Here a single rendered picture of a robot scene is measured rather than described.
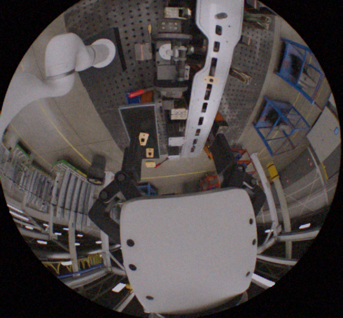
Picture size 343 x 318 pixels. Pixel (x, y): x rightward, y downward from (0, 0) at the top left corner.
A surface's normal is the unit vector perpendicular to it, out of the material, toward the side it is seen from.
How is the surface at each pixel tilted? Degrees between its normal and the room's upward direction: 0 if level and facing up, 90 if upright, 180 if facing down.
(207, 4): 0
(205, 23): 0
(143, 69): 0
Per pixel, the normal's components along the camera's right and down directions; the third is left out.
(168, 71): 0.09, 0.80
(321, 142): -0.99, 0.12
